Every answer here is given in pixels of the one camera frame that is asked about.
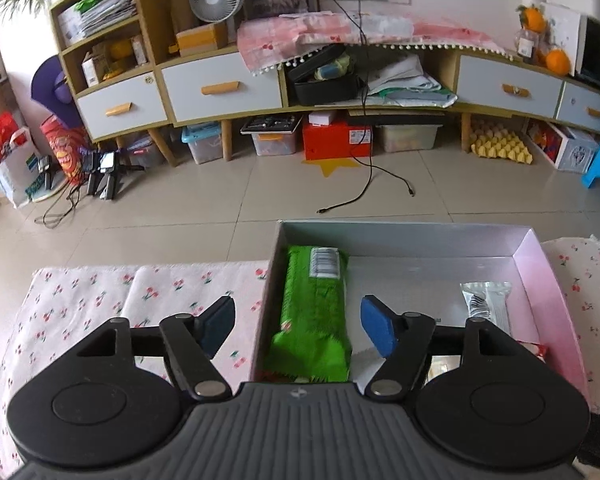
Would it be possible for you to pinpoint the purple hat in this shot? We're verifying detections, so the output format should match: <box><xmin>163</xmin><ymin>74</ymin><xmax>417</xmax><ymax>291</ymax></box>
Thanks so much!
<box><xmin>30</xmin><ymin>56</ymin><xmax>81</xmax><ymax>128</ymax></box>

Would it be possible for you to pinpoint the green snack packet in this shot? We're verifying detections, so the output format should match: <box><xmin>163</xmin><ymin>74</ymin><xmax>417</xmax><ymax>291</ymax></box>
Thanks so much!
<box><xmin>262</xmin><ymin>245</ymin><xmax>353</xmax><ymax>383</ymax></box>

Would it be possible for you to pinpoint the cherry print tablecloth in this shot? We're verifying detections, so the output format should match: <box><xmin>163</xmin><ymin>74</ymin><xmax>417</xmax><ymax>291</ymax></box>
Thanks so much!
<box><xmin>0</xmin><ymin>235</ymin><xmax>600</xmax><ymax>478</ymax></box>

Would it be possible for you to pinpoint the pink cardboard box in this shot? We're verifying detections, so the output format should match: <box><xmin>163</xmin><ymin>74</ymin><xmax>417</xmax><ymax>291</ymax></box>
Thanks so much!
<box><xmin>250</xmin><ymin>217</ymin><xmax>591</xmax><ymax>403</ymax></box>

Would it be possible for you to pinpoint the wooden cabinet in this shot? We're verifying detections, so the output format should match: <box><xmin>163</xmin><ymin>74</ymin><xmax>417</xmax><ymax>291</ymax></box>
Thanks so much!
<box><xmin>50</xmin><ymin>0</ymin><xmax>600</xmax><ymax>166</ymax></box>

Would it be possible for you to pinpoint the black hand-held device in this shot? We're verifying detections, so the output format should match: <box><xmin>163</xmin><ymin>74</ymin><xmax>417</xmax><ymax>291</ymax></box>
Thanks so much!
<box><xmin>100</xmin><ymin>151</ymin><xmax>146</xmax><ymax>202</ymax></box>
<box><xmin>82</xmin><ymin>152</ymin><xmax>103</xmax><ymax>196</ymax></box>

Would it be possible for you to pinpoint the long silver snack packet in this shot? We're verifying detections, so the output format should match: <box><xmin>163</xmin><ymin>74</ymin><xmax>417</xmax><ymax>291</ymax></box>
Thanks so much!
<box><xmin>459</xmin><ymin>281</ymin><xmax>513</xmax><ymax>337</ymax></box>

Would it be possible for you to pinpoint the black case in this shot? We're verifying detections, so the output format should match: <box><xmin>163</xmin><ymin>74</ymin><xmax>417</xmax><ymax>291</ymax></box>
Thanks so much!
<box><xmin>286</xmin><ymin>44</ymin><xmax>366</xmax><ymax>107</ymax></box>

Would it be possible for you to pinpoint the red printed bag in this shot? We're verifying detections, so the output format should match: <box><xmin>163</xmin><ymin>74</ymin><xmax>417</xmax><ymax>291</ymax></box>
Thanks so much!
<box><xmin>40</xmin><ymin>115</ymin><xmax>91</xmax><ymax>186</ymax></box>

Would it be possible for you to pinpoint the white shopping bag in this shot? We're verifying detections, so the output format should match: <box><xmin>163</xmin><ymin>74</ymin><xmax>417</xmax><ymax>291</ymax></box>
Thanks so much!
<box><xmin>0</xmin><ymin>127</ymin><xmax>43</xmax><ymax>208</ymax></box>

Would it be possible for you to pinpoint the orange fruit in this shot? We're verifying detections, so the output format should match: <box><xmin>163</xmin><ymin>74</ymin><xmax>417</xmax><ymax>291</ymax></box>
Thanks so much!
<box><xmin>522</xmin><ymin>6</ymin><xmax>547</xmax><ymax>33</ymax></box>
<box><xmin>545</xmin><ymin>49</ymin><xmax>572</xmax><ymax>75</ymax></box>

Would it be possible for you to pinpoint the pile of papers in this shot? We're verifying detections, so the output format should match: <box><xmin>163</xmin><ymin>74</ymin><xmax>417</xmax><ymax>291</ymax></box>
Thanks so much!
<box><xmin>367</xmin><ymin>52</ymin><xmax>458</xmax><ymax>108</ymax></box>

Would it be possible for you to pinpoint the stack of documents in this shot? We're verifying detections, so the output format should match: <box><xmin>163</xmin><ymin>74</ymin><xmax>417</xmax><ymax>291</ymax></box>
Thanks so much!
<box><xmin>57</xmin><ymin>0</ymin><xmax>136</xmax><ymax>43</ymax></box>

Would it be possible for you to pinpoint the clear storage box black lid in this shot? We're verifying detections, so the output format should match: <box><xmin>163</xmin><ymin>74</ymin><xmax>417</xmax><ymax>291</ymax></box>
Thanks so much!
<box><xmin>240</xmin><ymin>114</ymin><xmax>303</xmax><ymax>157</ymax></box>

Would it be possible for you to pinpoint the small white carton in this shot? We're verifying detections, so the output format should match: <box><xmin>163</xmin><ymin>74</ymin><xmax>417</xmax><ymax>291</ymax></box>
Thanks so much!
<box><xmin>81</xmin><ymin>52</ymin><xmax>106</xmax><ymax>87</ymax></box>

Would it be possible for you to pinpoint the pink cherry print cloth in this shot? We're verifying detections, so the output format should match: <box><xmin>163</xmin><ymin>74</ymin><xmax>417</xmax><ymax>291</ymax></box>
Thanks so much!
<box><xmin>236</xmin><ymin>10</ymin><xmax>511</xmax><ymax>76</ymax></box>

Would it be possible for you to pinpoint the white box blue print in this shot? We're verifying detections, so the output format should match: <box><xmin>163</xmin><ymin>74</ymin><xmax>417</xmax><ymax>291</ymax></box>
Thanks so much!
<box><xmin>532</xmin><ymin>120</ymin><xmax>600</xmax><ymax>173</ymax></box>

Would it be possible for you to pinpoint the small clear storage box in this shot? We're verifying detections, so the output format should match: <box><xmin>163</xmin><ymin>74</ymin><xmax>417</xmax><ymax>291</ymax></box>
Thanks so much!
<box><xmin>127</xmin><ymin>132</ymin><xmax>168</xmax><ymax>168</ymax></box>

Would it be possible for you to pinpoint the red shoebox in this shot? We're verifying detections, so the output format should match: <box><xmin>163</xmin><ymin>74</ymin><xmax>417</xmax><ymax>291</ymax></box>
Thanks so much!
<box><xmin>301</xmin><ymin>112</ymin><xmax>373</xmax><ymax>162</ymax></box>

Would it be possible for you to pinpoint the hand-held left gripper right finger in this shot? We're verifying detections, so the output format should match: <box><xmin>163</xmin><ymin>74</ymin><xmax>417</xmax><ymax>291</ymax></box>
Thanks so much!
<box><xmin>360</xmin><ymin>294</ymin><xmax>518</xmax><ymax>398</ymax></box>

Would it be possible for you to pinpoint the black cable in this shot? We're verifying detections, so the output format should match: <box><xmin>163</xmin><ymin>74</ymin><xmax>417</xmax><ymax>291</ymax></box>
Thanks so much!
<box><xmin>316</xmin><ymin>0</ymin><xmax>416</xmax><ymax>213</ymax></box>

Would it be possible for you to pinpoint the clear storage box blue lid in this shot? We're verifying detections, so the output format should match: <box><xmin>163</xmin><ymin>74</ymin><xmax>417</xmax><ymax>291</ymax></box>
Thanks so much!
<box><xmin>181</xmin><ymin>121</ymin><xmax>223</xmax><ymax>165</ymax></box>

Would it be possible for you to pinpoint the yellow cardboard box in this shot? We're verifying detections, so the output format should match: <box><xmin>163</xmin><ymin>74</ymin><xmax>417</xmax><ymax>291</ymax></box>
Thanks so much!
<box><xmin>169</xmin><ymin>24</ymin><xmax>228</xmax><ymax>57</ymax></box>

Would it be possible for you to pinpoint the white drawer orange handle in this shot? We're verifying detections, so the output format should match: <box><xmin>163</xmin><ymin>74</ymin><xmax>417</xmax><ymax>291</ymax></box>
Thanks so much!
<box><xmin>556</xmin><ymin>81</ymin><xmax>600</xmax><ymax>135</ymax></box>
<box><xmin>457</xmin><ymin>54</ymin><xmax>565</xmax><ymax>120</ymax></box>
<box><xmin>160</xmin><ymin>52</ymin><xmax>283</xmax><ymax>123</ymax></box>
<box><xmin>75</xmin><ymin>72</ymin><xmax>170</xmax><ymax>142</ymax></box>

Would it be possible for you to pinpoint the yellow egg tray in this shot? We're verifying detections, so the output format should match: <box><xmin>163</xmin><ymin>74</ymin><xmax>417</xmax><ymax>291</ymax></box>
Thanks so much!
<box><xmin>470</xmin><ymin>122</ymin><xmax>535</xmax><ymax>166</ymax></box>

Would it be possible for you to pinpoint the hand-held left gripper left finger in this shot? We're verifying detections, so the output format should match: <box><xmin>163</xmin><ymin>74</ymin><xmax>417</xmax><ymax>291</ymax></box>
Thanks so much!
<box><xmin>75</xmin><ymin>296</ymin><xmax>236</xmax><ymax>402</ymax></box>

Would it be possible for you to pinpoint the yellow star floor sticker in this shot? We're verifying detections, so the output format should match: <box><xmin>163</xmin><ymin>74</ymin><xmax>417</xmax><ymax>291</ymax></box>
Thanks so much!
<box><xmin>300</xmin><ymin>157</ymin><xmax>366</xmax><ymax>179</ymax></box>

